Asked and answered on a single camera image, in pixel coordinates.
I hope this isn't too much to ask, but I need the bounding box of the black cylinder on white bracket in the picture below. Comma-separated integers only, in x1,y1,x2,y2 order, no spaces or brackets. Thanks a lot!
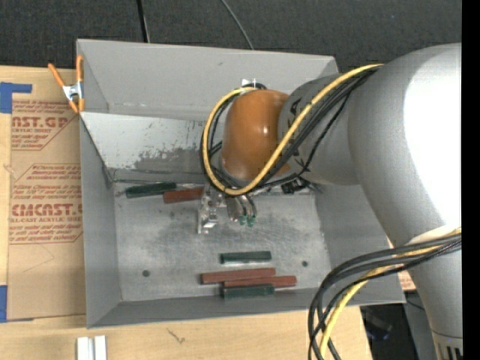
280,177,323,195

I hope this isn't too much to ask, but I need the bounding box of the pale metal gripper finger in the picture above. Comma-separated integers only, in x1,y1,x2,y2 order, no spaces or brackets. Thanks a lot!
199,194,218,218
196,214,221,236

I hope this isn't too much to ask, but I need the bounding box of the dark green flat block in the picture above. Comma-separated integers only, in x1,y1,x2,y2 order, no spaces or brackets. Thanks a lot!
219,250,272,266
124,181,178,200
218,283,276,300

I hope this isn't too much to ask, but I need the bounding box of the red-brown flat block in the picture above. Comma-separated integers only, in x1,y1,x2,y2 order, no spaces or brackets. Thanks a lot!
223,275,298,290
199,267,277,286
162,187,206,205

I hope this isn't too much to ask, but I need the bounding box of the grey metal bin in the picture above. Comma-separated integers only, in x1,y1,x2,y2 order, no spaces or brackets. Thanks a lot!
76,38,408,329

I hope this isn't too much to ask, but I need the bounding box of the brown cardboard board, red print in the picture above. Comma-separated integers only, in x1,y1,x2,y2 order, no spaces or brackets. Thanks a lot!
0,64,88,322

